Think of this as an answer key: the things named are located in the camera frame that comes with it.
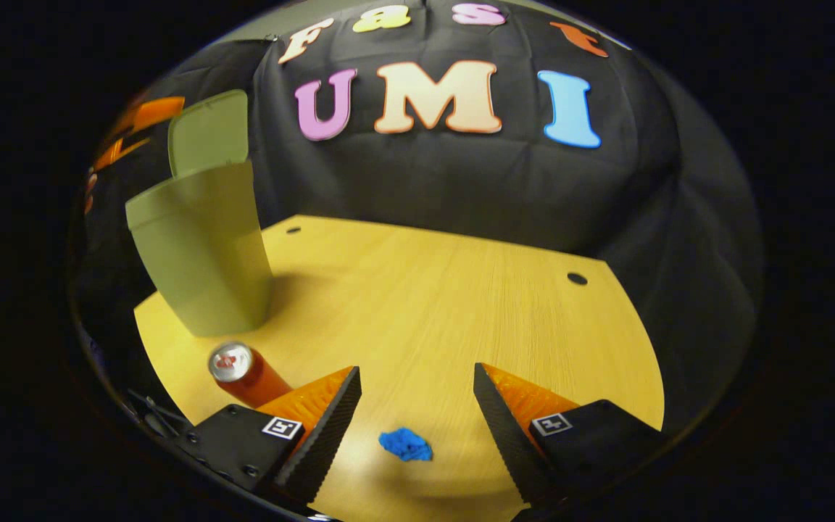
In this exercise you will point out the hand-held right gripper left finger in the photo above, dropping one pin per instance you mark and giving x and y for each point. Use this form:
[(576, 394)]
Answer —
[(323, 438)]

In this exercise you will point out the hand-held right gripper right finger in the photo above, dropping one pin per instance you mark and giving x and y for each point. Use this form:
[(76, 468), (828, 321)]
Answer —
[(508, 438)]

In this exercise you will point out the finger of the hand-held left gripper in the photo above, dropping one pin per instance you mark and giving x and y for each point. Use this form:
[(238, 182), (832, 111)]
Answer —
[(153, 112), (120, 154)]

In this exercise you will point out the blue paper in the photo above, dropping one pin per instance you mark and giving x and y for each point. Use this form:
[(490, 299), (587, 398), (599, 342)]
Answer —
[(404, 444)]

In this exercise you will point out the red pop can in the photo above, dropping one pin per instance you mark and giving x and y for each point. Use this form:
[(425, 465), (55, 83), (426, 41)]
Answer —
[(251, 380)]

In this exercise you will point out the green desktop garbage bin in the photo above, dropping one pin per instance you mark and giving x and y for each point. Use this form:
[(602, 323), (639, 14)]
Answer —
[(204, 261)]

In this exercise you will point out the wooden desktop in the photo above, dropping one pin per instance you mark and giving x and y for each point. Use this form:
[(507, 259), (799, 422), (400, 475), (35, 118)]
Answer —
[(446, 312)]

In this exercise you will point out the black backdrop cloth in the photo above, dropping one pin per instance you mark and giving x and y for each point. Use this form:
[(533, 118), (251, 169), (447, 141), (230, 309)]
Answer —
[(497, 181)]

